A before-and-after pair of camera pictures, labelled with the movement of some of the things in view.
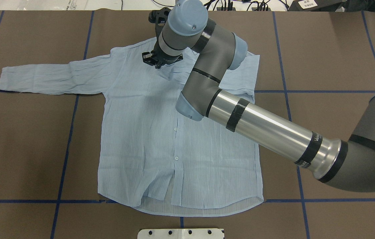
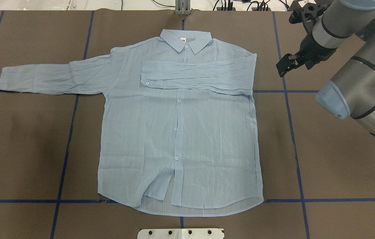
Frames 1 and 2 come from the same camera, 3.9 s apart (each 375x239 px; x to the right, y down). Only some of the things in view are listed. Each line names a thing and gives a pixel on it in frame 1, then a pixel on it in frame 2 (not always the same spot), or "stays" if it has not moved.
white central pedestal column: [181, 233] stays
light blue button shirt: [151, 158] stays
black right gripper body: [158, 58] to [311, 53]
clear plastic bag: [51, 5] stays
